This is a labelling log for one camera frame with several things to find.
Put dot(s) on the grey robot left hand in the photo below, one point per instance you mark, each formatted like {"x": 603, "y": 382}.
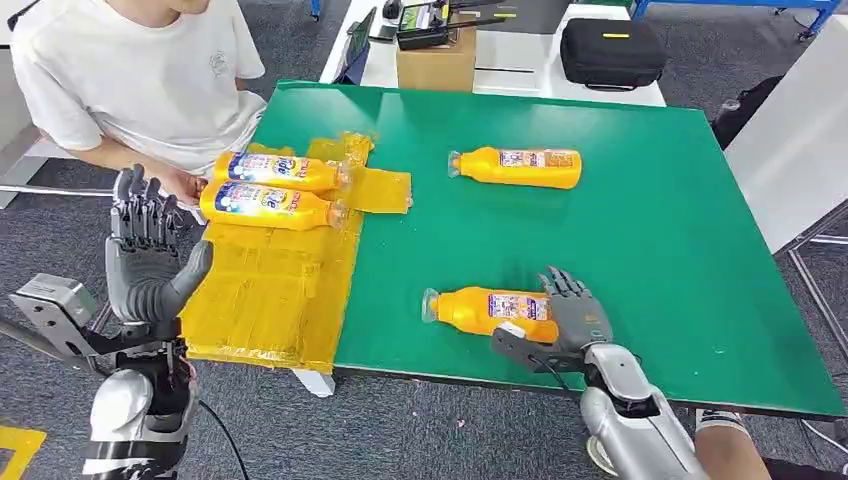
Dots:
{"x": 142, "y": 278}

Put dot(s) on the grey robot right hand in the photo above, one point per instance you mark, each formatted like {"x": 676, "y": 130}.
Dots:
{"x": 580, "y": 318}

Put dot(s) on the orange drink bottle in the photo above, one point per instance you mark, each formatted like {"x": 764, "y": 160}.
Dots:
{"x": 318, "y": 175}
{"x": 464, "y": 311}
{"x": 484, "y": 169}
{"x": 311, "y": 210}

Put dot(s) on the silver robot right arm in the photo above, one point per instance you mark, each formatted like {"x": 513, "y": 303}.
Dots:
{"x": 629, "y": 424}

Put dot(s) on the person's hand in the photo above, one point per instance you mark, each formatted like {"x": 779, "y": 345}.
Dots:
{"x": 185, "y": 185}

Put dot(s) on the green mat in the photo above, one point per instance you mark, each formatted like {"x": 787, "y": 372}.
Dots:
{"x": 662, "y": 232}

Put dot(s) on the steel table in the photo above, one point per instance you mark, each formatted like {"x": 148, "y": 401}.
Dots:
{"x": 40, "y": 191}

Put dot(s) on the yellow plastic sheet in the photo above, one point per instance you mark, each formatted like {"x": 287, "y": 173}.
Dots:
{"x": 278, "y": 291}

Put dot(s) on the person's shoe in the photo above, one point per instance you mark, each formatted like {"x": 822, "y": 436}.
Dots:
{"x": 596, "y": 457}

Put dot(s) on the person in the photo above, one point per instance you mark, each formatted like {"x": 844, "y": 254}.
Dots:
{"x": 146, "y": 86}

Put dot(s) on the white table leg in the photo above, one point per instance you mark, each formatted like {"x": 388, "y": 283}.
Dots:
{"x": 314, "y": 383}

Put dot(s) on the person's leg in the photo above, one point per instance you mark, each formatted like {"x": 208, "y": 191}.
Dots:
{"x": 729, "y": 454}

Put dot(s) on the white table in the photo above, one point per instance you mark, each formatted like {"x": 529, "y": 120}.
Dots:
{"x": 510, "y": 83}

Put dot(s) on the black carry case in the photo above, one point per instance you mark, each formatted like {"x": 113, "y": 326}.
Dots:
{"x": 14, "y": 18}
{"x": 609, "y": 53}

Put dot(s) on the black bag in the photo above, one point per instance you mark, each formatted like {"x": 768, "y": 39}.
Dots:
{"x": 748, "y": 109}

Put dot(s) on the pale grey table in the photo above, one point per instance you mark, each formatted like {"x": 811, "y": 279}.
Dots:
{"x": 795, "y": 152}

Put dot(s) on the cardboard box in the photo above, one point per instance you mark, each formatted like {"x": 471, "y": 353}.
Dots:
{"x": 434, "y": 69}

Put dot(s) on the dark flat board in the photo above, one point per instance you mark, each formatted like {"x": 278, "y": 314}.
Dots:
{"x": 530, "y": 16}

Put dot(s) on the dark tablet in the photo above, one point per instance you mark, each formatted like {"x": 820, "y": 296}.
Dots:
{"x": 356, "y": 50}

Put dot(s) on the black radio controller with antennas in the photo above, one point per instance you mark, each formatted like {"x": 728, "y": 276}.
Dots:
{"x": 417, "y": 36}

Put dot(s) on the black mouse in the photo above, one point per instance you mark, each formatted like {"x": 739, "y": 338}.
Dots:
{"x": 391, "y": 6}

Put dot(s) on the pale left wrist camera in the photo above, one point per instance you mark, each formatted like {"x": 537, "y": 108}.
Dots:
{"x": 53, "y": 305}

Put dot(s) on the blue metal post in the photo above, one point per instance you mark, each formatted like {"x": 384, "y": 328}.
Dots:
{"x": 314, "y": 6}

